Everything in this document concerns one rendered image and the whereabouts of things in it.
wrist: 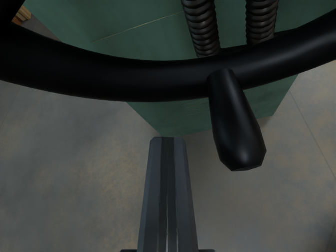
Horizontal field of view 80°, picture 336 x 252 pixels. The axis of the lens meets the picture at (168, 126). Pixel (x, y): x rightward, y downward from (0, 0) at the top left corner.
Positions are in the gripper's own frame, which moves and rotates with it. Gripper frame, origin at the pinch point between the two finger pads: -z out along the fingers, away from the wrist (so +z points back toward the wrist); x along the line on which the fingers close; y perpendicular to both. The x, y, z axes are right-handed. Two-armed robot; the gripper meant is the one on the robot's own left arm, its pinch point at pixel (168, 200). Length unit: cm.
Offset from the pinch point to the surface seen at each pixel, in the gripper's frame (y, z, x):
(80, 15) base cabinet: 1.8, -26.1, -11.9
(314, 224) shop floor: -58, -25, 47
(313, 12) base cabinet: 1.1, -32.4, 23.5
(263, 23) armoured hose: 3.8, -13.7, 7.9
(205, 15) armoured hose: 4.6, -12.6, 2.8
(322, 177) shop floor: -49, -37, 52
